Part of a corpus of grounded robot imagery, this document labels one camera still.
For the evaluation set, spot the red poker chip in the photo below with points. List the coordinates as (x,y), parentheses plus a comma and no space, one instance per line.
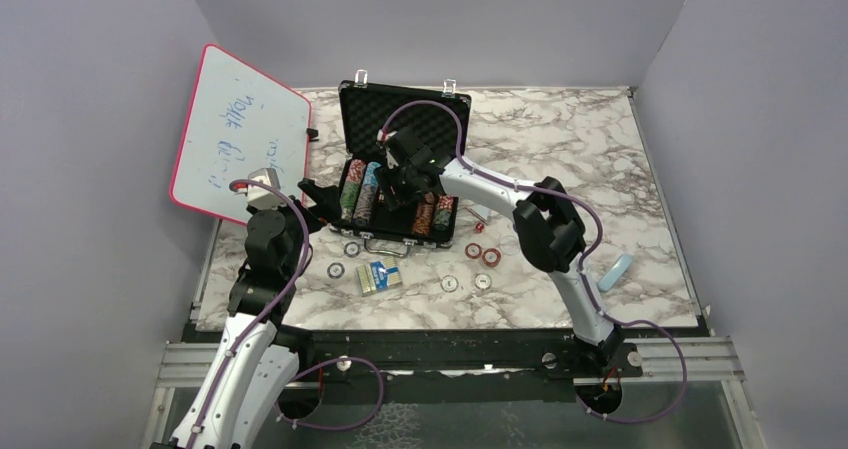
(491,257)
(473,251)

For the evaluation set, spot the red green chip stack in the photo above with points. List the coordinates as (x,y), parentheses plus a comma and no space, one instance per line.
(350,188)

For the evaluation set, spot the clear plastic triangle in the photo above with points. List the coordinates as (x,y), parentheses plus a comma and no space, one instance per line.
(480,212)

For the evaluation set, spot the red poker chip right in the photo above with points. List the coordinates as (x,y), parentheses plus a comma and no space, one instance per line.
(491,257)

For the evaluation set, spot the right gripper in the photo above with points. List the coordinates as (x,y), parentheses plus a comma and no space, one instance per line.
(386,180)

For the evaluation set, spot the blue playing card deck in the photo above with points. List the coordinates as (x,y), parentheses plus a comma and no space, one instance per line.
(379,276)

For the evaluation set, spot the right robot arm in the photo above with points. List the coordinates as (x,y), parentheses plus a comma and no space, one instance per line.
(550,232)

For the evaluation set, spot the pink framed whiteboard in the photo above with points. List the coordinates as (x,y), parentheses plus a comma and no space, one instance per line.
(239,120)

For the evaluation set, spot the purple green chip stack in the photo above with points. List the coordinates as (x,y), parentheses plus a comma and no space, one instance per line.
(443,213)

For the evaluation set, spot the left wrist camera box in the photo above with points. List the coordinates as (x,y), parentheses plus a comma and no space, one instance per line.
(257,194)

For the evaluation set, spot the grey poker chip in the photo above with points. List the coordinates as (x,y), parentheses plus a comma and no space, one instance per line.
(352,249)

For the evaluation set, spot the blue orange chip stack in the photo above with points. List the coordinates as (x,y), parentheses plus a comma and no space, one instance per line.
(367,196)

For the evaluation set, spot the orange black chip stack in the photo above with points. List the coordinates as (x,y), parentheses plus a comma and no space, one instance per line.
(424,216)

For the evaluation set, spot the white poker chip right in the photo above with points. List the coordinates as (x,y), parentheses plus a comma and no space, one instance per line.
(482,281)

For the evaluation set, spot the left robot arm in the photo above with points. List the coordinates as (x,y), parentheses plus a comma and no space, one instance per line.
(252,313)

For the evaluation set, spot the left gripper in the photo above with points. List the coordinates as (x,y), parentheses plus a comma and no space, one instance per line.
(326,197)

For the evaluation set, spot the blue white poker chip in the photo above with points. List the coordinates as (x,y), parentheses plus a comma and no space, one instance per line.
(335,270)

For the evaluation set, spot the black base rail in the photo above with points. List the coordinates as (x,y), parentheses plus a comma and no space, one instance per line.
(302,368)

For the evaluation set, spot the black poker case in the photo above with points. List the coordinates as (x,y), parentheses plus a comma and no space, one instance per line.
(439,117)

